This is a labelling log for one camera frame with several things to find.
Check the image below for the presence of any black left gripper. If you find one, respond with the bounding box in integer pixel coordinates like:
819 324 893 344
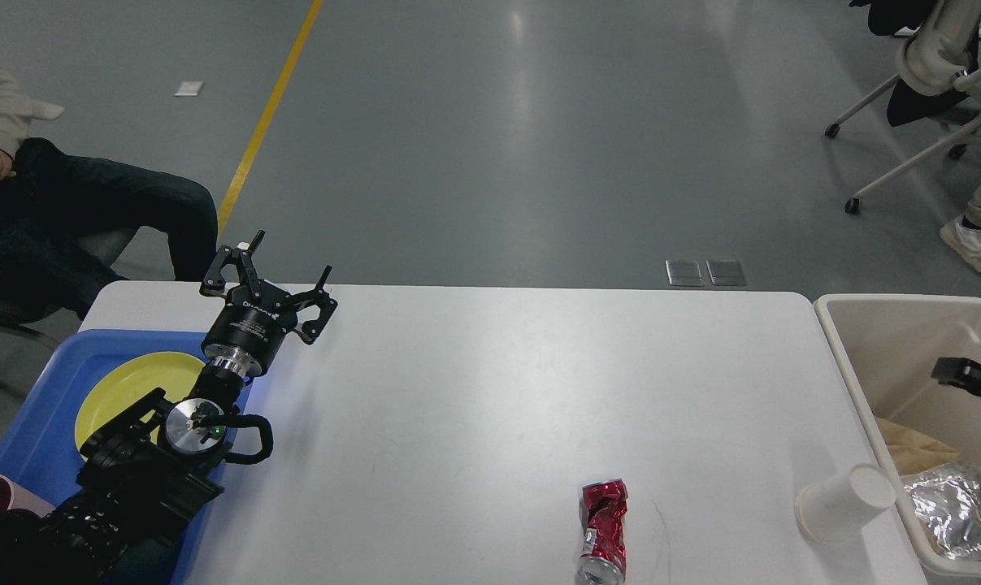
199 229 337 378

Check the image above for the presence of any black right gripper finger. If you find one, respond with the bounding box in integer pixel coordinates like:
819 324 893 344
931 357 981 397

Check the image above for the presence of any brown paper bag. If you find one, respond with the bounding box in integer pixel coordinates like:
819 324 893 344
875 416 961 475

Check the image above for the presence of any yellow plastic plate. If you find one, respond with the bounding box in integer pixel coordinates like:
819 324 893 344
74 351 204 449

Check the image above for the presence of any aluminium foil tray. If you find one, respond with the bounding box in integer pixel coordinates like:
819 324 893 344
901 461 981 561

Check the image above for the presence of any white paper cup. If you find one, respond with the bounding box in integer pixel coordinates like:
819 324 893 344
795 464 896 544

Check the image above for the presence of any crushed red soda can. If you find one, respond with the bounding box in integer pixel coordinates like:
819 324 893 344
576 479 628 584

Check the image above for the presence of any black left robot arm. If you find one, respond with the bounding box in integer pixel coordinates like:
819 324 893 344
0 231 337 584

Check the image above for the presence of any beige plastic bin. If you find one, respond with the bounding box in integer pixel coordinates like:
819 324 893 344
814 294 981 585

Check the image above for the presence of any seated person in jeans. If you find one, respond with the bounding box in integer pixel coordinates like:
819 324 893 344
0 67 218 316

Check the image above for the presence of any grey chair under person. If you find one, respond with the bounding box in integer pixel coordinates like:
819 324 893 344
0 227 141 383

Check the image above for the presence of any metal floor plate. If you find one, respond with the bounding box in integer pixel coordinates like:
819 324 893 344
705 260 747 288
665 259 705 288

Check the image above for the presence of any white office chair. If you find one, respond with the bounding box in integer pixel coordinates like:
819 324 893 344
824 1 981 215

